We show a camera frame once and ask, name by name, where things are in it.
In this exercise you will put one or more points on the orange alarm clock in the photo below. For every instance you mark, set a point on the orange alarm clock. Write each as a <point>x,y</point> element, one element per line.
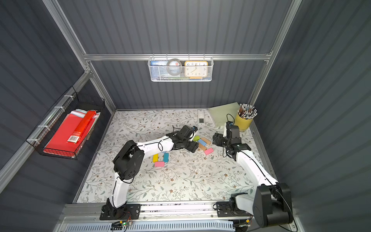
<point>196,69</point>

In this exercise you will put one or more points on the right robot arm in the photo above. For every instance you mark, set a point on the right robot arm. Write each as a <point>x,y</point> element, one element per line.
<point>272,204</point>

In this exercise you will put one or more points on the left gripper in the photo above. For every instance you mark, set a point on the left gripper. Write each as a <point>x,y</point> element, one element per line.
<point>188,140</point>

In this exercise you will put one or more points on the lime green block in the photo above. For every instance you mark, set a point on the lime green block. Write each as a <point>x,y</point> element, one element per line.
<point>196,138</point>

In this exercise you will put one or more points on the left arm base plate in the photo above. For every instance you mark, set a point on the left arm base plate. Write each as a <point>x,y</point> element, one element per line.
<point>125,212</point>

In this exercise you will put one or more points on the natural wood block upper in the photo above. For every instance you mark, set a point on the natural wood block upper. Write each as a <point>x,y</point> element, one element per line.
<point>206,141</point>

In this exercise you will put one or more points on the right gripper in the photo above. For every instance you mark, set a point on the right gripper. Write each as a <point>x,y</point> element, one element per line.
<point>221,139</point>

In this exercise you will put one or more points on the pale green book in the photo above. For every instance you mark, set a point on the pale green book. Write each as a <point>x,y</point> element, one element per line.
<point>221,114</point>

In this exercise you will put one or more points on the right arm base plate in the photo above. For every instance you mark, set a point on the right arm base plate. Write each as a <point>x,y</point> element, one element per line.
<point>228,209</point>

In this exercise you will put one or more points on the pink block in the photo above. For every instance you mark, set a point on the pink block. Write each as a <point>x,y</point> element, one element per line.
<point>159,164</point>
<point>208,151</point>

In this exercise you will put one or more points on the white remote control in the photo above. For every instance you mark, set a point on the white remote control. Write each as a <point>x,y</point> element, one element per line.
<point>201,117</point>

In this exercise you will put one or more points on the white wire wall basket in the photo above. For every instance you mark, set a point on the white wire wall basket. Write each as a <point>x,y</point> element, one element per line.
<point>158,71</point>

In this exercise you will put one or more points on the natural wood block lower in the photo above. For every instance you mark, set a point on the natural wood block lower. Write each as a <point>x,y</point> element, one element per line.
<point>202,147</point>

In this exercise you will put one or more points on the natural wood block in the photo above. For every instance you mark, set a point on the natural wood block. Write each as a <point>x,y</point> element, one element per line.
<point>206,141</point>
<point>202,147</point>

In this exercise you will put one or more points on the yellow pencil cup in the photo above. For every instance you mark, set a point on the yellow pencil cup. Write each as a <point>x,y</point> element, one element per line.
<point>243,124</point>

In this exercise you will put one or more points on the red folders stack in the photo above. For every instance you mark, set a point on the red folders stack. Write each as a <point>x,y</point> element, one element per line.
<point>72,133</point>

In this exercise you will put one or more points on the yellow block front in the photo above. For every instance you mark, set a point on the yellow block front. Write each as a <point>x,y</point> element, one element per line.
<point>155,158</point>

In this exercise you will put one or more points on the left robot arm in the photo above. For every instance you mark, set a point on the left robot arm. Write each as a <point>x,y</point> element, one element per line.
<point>128,161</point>

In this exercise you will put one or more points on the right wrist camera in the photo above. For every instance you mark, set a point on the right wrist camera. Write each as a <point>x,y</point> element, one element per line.
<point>227,129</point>

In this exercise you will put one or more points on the black wire side basket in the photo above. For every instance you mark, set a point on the black wire side basket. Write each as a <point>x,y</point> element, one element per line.
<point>48,127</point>

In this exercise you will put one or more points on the teal block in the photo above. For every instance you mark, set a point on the teal block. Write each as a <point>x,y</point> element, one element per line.
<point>166,157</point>

